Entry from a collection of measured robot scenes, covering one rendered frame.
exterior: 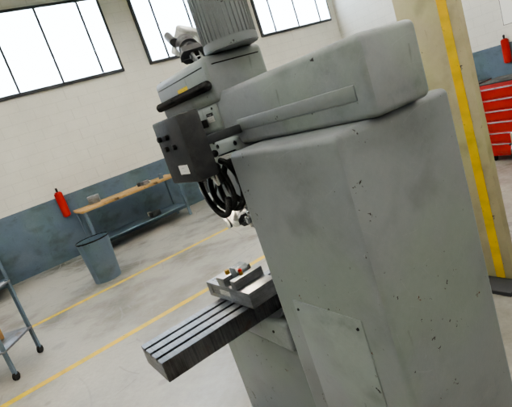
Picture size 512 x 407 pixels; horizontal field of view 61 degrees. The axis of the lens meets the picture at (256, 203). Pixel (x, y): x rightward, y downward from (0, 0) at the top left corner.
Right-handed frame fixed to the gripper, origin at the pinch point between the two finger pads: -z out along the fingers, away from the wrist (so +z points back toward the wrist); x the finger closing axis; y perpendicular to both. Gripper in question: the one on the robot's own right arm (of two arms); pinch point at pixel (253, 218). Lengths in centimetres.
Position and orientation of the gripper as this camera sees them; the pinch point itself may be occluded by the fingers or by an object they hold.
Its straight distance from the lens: 190.4
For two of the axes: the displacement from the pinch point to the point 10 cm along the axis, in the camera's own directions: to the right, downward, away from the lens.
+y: 3.2, 9.2, 2.2
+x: 9.2, -3.5, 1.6
